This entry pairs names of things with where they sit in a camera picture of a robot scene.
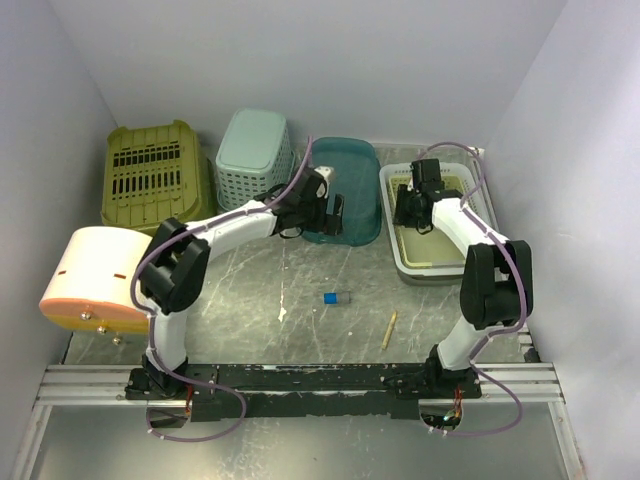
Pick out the blue transparent plastic tub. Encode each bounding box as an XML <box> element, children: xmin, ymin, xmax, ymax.
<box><xmin>302</xmin><ymin>137</ymin><xmax>382</xmax><ymax>247</ymax></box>

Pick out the teal perforated plastic basket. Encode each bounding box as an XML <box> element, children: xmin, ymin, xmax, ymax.
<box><xmin>215</xmin><ymin>108</ymin><xmax>295</xmax><ymax>210</ymax></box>

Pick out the olive green plastic tub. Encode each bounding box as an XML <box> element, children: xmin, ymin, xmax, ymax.
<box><xmin>101</xmin><ymin>120</ymin><xmax>217</xmax><ymax>235</ymax></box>

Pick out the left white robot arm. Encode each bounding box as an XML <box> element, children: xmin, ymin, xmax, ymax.
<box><xmin>130</xmin><ymin>166</ymin><xmax>344</xmax><ymax>399</ymax></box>

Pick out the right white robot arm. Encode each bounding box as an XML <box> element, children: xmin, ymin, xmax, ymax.
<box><xmin>393</xmin><ymin>158</ymin><xmax>533</xmax><ymax>398</ymax></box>

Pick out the white perforated plastic tray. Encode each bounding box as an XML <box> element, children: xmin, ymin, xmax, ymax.
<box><xmin>379</xmin><ymin>162</ymin><xmax>497</xmax><ymax>285</ymax></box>

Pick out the small blue grey cap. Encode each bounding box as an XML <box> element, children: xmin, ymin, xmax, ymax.
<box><xmin>323</xmin><ymin>291</ymin><xmax>351</xmax><ymax>305</ymax></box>

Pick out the short wooden stick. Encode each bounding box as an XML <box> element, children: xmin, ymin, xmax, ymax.
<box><xmin>381</xmin><ymin>310</ymin><xmax>398</xmax><ymax>350</ymax></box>

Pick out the cream cylindrical appliance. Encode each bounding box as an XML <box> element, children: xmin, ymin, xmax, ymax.
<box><xmin>39</xmin><ymin>226</ymin><xmax>151</xmax><ymax>334</ymax></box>

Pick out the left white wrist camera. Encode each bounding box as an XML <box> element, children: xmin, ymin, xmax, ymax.
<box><xmin>315</xmin><ymin>166</ymin><xmax>336</xmax><ymax>184</ymax></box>

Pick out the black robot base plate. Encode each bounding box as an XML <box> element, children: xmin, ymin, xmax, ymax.
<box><xmin>124</xmin><ymin>363</ymin><xmax>482</xmax><ymax>422</ymax></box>

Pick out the aluminium rail frame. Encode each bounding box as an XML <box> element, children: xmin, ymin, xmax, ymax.
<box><xmin>15</xmin><ymin>363</ymin><xmax>586</xmax><ymax>479</ymax></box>

